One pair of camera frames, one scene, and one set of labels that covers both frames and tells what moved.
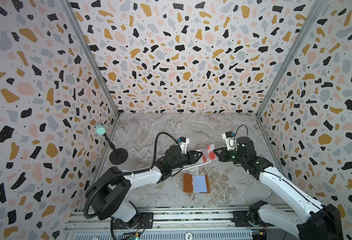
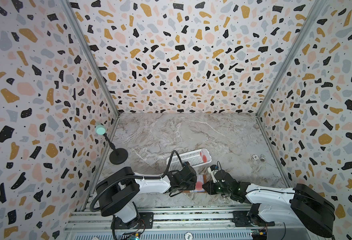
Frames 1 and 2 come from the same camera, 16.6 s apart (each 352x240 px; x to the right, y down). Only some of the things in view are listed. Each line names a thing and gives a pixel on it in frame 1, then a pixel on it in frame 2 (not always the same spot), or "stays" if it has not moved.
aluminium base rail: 172,222 stays
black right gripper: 224,154 to 213,184
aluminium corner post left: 109,87 stays
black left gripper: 194,158 to 194,181
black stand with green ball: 119,155 stays
